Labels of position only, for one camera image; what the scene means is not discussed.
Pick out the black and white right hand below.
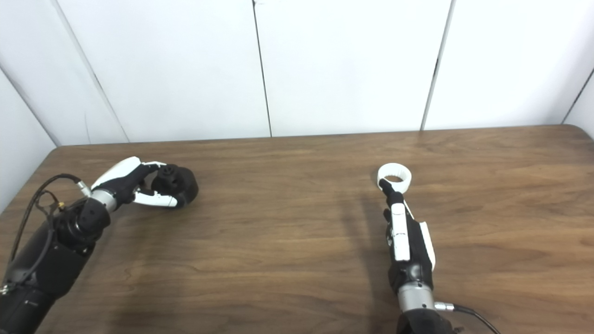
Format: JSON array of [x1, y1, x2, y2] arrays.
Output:
[[378, 179, 437, 294]]

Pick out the thin black left wrist wire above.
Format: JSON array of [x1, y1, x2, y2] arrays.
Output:
[[37, 189, 66, 216]]

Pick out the white toothed ring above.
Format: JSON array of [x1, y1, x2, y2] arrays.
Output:
[[377, 163, 412, 193]]

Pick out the round black gear part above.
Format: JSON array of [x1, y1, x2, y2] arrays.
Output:
[[151, 164, 199, 208]]

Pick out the black and white left hand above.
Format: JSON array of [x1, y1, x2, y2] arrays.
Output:
[[90, 156, 179, 208]]

